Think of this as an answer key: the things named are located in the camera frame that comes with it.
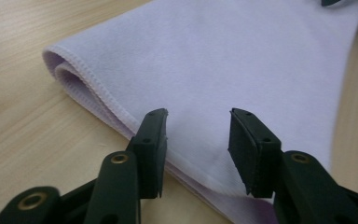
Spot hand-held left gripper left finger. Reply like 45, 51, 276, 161
83, 107, 170, 224

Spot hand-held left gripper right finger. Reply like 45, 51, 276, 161
227, 107, 358, 224

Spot lavender printed towel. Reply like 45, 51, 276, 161
41, 0, 358, 224

